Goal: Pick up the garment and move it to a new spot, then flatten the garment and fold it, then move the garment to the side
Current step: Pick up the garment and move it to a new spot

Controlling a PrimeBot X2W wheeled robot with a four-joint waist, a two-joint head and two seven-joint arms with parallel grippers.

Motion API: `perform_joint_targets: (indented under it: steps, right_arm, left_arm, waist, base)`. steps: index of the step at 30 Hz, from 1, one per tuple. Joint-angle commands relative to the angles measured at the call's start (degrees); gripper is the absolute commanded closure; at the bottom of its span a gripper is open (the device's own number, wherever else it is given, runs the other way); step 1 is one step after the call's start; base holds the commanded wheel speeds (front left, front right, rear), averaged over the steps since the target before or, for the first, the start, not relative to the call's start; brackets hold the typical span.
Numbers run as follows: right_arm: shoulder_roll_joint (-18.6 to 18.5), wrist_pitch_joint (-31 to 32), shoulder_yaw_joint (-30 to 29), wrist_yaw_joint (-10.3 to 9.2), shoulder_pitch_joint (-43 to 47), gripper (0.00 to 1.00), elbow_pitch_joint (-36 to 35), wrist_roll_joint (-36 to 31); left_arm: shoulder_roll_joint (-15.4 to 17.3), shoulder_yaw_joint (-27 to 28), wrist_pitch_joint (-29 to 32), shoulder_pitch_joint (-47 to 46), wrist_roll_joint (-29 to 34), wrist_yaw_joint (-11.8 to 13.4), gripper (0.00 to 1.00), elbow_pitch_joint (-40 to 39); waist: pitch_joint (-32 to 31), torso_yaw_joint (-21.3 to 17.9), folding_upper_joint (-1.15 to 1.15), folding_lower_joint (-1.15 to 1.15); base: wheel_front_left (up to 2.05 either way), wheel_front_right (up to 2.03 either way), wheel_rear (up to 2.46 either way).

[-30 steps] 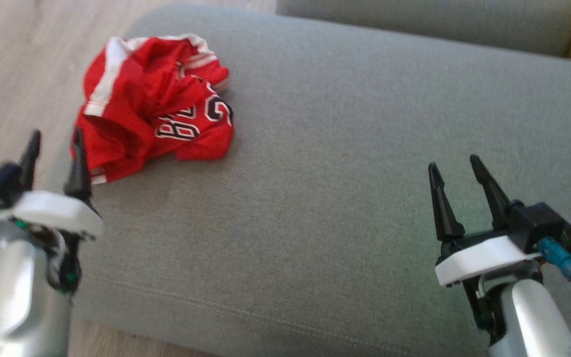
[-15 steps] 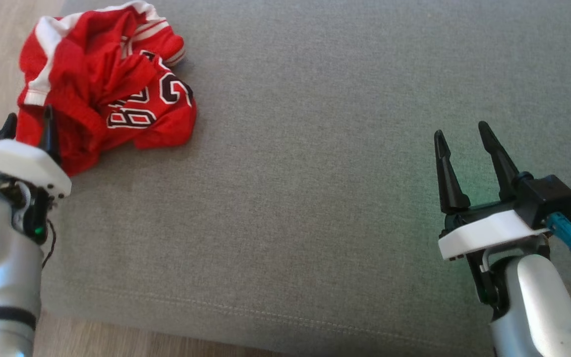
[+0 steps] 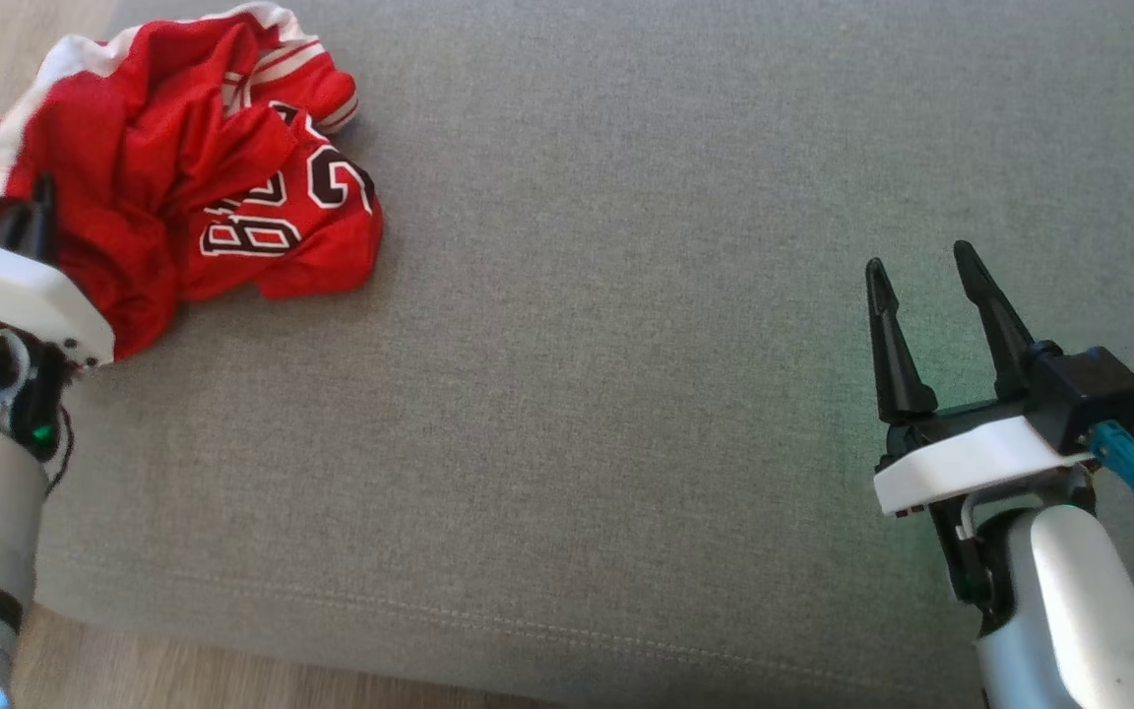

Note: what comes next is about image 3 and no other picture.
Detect grey fabric sofa cushion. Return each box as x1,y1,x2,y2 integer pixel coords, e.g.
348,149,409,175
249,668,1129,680
33,0,1134,709

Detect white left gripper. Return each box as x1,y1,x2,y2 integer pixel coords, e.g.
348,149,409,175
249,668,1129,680
0,174,116,371

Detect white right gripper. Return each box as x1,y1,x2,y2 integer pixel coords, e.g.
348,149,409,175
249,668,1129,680
864,239,1102,616

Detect red shorts white side stripe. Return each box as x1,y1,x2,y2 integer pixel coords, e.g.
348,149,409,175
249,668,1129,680
0,2,317,363

